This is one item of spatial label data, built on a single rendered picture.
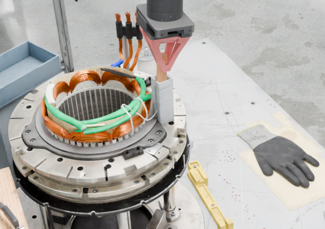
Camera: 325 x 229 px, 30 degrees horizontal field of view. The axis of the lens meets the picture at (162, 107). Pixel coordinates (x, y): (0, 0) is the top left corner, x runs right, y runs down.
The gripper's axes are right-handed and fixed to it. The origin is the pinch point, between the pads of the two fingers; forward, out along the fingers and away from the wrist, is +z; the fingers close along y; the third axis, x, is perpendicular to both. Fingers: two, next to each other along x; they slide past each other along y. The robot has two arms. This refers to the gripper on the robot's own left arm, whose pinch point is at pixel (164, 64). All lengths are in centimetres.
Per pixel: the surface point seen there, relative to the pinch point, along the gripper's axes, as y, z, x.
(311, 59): 155, 103, -140
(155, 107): 0.6, 8.5, 1.2
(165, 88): -1.1, 4.0, 0.0
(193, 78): 54, 38, -29
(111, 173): -9.3, 12.9, 12.1
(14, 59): 41.0, 16.5, 20.9
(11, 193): -4.4, 16.7, 27.8
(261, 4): 220, 99, -144
